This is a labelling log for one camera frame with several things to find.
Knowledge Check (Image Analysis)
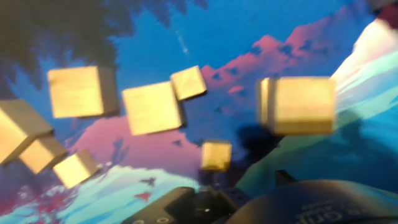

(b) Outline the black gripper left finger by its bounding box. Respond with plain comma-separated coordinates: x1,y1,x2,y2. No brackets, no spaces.
121,185,249,224

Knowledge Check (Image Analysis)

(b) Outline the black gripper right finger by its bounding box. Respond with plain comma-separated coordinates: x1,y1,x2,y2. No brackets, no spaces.
275,170,296,187

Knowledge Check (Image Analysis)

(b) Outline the small wooden cube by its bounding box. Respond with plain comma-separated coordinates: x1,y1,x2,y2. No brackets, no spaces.
19,135,68,175
200,140,233,172
170,65,208,101
52,149,100,190

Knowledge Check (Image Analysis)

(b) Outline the blue landscape printed cloth mat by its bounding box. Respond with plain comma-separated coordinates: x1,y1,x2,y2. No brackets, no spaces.
0,0,398,224

